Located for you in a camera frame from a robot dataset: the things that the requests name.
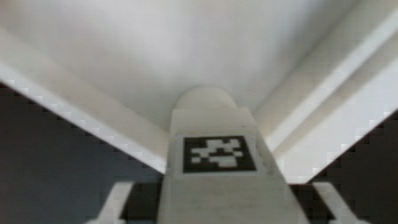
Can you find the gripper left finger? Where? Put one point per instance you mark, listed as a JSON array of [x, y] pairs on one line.
[[110, 212]]

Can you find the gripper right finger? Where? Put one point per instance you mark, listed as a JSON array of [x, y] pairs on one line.
[[343, 214]]

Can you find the white table leg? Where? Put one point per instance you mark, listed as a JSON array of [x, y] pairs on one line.
[[224, 187]]

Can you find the white square table top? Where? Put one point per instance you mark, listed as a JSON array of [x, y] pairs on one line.
[[102, 57]]

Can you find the white L-shaped obstacle fence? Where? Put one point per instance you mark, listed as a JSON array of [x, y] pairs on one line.
[[356, 108]]

